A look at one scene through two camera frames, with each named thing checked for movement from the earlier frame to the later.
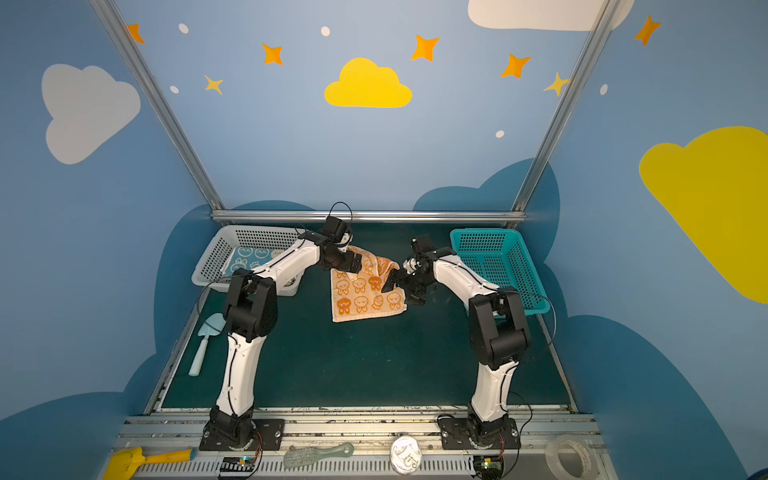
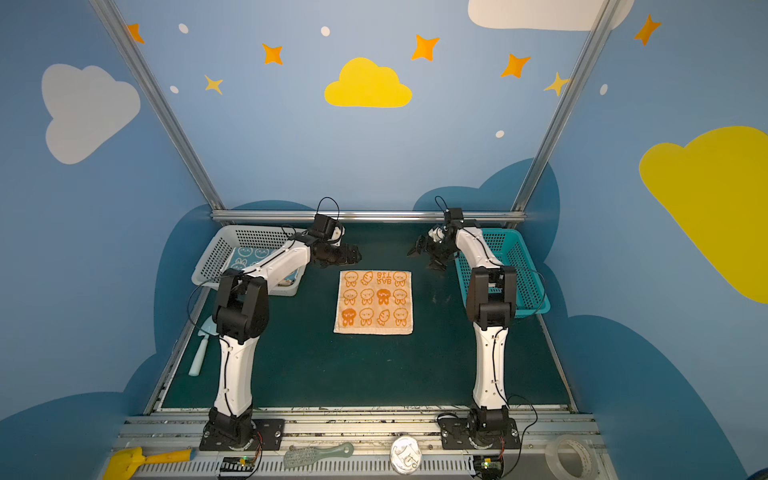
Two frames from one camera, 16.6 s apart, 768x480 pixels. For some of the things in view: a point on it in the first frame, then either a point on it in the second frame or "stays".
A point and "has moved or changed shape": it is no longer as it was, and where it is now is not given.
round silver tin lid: [406, 455] stays
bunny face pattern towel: [252, 258] stays
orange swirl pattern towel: [357, 296] has moved or changed shape
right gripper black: [400, 282] → [434, 249]
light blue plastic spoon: [211, 326] stays
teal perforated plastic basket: [501, 256] stays
